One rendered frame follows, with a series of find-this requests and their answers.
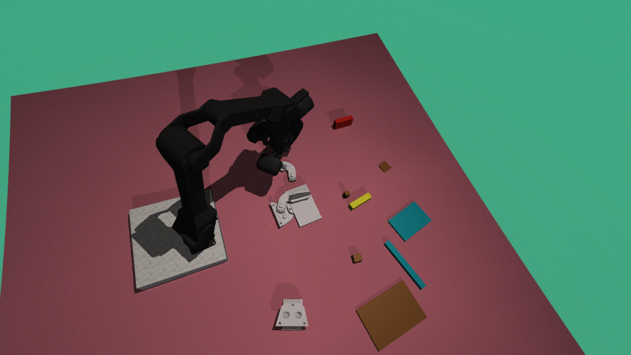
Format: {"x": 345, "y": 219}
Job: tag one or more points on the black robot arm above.
{"x": 188, "y": 156}

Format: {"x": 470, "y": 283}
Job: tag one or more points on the yellow rectangular block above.
{"x": 360, "y": 201}

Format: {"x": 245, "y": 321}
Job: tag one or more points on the brown flat square plate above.
{"x": 390, "y": 315}

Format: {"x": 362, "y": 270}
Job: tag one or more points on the teal flat bar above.
{"x": 405, "y": 265}

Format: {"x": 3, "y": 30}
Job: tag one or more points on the teal flat rectangular plate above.
{"x": 409, "y": 221}

